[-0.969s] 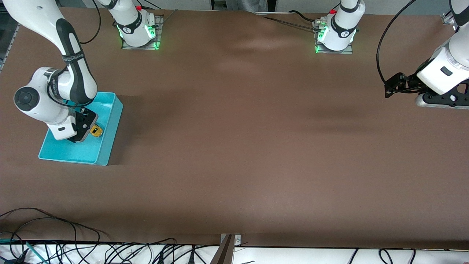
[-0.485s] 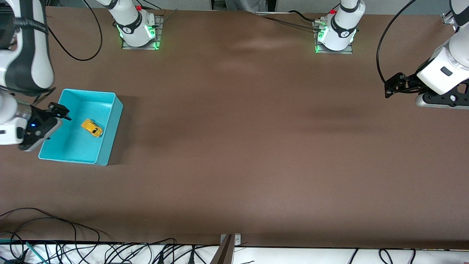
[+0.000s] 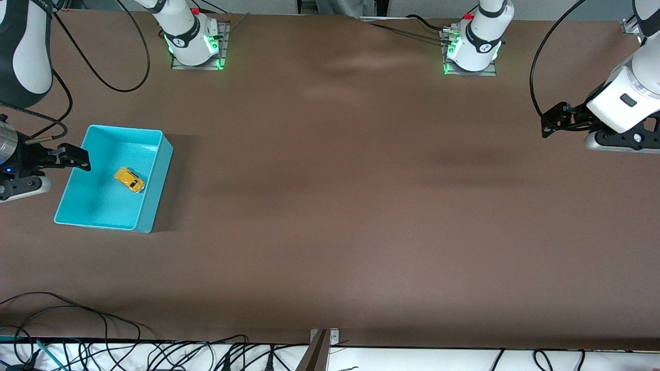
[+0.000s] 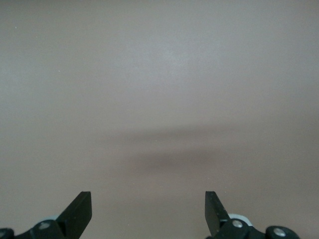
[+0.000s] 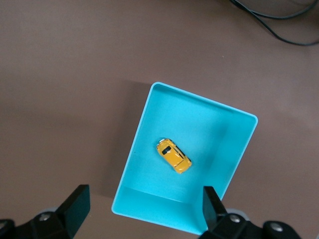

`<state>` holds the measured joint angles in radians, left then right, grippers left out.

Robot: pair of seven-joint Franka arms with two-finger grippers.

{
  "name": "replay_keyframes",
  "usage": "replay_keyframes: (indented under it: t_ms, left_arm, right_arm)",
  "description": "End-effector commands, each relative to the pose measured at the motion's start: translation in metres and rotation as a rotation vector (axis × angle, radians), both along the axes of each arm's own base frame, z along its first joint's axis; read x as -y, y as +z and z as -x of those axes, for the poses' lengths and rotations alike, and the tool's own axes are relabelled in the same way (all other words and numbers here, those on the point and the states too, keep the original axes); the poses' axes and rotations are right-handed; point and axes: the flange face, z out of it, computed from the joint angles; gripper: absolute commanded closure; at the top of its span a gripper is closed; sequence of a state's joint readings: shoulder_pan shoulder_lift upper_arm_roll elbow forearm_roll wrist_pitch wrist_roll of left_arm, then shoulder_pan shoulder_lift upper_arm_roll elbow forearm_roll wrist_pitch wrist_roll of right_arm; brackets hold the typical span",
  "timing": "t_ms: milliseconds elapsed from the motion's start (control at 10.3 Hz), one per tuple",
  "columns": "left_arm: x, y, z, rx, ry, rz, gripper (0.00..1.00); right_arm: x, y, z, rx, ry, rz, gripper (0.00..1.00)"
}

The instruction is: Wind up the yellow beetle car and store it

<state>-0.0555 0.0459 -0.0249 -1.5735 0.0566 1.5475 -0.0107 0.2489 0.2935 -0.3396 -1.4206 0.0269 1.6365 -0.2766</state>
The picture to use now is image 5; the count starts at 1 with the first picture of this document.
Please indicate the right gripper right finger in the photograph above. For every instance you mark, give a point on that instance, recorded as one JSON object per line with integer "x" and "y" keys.
{"x": 211, "y": 211}

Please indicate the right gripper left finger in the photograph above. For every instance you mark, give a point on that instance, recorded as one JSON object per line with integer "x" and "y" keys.
{"x": 77, "y": 206}

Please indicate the yellow toy beetle car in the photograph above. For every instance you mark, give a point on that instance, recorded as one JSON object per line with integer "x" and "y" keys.
{"x": 174, "y": 156}

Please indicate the teal plastic bin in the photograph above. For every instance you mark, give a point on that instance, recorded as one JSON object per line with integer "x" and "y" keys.
{"x": 199, "y": 119}

